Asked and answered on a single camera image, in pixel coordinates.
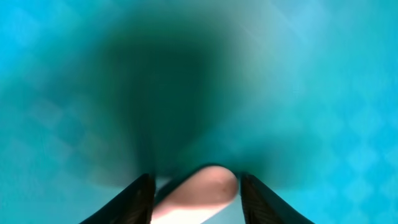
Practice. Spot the teal serving tray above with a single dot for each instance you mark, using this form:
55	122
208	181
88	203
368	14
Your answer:
302	94

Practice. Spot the white plastic fork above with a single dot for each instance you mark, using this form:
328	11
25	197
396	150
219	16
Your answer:
198	198

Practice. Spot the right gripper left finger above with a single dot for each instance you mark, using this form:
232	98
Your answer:
134	205

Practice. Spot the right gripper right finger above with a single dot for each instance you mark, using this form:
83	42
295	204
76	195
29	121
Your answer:
261	205

